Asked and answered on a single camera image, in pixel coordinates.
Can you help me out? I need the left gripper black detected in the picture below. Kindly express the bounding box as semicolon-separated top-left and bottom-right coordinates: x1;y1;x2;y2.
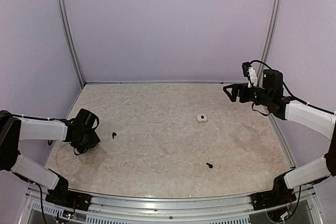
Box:
73;129;100;154

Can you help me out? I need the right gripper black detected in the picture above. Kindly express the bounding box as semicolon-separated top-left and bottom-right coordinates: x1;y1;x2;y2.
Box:
224;82;272;106

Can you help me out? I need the white earbud charging case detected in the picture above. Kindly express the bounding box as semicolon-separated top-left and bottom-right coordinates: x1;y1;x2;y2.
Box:
196;114;208;123

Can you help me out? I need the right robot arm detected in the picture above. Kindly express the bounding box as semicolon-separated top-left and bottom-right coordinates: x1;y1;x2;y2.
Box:
223;67;335;205

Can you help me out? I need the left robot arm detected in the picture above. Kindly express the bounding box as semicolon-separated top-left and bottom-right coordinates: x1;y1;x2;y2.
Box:
1;109;100;206

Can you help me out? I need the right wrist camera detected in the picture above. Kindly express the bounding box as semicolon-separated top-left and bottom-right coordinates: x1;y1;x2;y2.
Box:
242;62;258;88

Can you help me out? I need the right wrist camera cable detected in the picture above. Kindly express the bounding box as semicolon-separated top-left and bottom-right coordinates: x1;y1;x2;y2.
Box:
249;60;308;104

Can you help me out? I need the right aluminium frame post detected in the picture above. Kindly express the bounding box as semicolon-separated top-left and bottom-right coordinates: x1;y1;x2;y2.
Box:
253;0;286;87

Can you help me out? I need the aluminium frame post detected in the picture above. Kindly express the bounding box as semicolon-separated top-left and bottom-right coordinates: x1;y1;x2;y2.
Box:
57;0;86;89
253;0;286;87

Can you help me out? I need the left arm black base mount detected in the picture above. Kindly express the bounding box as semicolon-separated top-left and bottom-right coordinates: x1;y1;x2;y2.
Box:
46;177;92;211

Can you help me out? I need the aluminium front rail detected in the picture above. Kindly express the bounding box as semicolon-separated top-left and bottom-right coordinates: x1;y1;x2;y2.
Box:
18;182;323;224

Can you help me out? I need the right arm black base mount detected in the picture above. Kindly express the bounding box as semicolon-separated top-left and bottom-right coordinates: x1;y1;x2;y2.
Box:
250;173;297;210

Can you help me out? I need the left aluminium frame post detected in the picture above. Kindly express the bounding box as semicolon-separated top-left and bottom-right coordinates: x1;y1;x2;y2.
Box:
57;0;86;89

